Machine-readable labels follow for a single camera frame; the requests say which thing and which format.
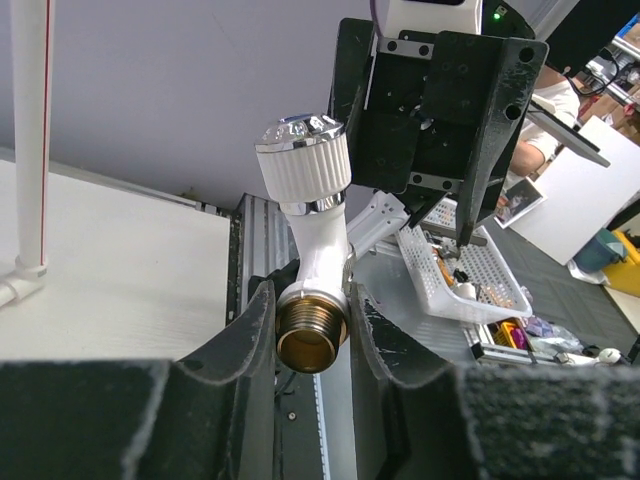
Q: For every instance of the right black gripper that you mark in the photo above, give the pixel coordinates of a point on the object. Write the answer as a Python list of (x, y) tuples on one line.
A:
[(429, 115)]

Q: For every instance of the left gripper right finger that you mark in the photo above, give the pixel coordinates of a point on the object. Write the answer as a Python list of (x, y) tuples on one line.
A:
[(419, 416)]

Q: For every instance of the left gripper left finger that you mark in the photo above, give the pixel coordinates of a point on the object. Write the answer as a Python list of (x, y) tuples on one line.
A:
[(206, 416)]

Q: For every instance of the white PVC pipe frame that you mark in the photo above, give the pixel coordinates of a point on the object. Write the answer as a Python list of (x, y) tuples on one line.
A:
[(32, 44)]

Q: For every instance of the white plastic basket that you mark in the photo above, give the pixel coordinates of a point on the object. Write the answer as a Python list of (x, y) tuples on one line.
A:
[(476, 287)]

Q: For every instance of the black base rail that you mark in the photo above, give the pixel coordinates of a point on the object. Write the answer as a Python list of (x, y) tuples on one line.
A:
[(262, 253)]

